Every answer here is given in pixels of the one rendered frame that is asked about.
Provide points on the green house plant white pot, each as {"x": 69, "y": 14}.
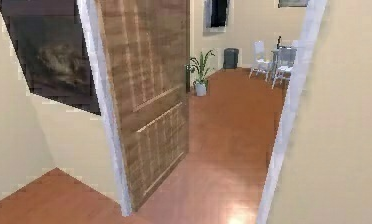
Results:
{"x": 201, "y": 75}

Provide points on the brown wooden room door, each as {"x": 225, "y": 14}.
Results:
{"x": 147, "y": 100}

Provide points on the dark grey bin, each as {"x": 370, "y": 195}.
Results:
{"x": 230, "y": 58}

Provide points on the white chair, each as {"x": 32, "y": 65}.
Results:
{"x": 284, "y": 65}
{"x": 260, "y": 60}

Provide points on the dark framed wall picture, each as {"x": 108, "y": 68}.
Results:
{"x": 50, "y": 53}

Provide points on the small framed wall picture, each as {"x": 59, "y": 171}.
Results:
{"x": 293, "y": 2}

